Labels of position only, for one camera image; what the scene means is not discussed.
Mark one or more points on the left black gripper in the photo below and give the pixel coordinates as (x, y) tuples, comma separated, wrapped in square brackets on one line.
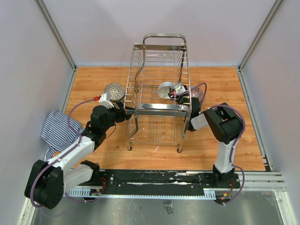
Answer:
[(122, 114)]

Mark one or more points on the red geometric pattern bowl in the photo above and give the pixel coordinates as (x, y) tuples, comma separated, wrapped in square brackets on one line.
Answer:
[(197, 93)]

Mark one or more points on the plain white bowl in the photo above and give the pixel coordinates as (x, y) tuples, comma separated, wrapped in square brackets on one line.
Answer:
[(165, 90)]

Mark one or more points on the brown diamond pattern bowl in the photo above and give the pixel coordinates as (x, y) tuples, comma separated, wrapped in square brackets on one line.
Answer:
[(116, 91)]

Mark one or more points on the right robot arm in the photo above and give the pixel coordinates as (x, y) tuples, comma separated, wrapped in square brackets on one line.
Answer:
[(227, 125)]

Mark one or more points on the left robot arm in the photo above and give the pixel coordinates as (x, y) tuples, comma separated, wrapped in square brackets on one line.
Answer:
[(50, 180)]

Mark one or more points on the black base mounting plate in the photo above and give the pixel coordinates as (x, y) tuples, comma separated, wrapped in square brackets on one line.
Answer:
[(156, 178)]

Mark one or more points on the blue striped cloth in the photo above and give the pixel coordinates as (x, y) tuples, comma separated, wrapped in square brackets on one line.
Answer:
[(57, 134)]

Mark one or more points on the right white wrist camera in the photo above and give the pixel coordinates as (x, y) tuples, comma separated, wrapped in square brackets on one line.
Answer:
[(180, 89)]

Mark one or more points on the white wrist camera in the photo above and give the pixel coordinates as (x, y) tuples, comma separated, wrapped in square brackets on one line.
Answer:
[(180, 89), (104, 100)]

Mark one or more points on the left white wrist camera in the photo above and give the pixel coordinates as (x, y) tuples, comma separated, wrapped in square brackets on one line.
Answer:
[(104, 100)]

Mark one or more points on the silver wire dish rack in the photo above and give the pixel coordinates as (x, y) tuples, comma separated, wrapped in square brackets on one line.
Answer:
[(159, 58)]

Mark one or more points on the grey slotted cable duct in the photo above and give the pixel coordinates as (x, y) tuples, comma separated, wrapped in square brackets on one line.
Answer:
[(161, 192)]

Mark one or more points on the aluminium frame rail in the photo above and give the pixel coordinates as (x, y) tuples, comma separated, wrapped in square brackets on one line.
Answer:
[(53, 28)]

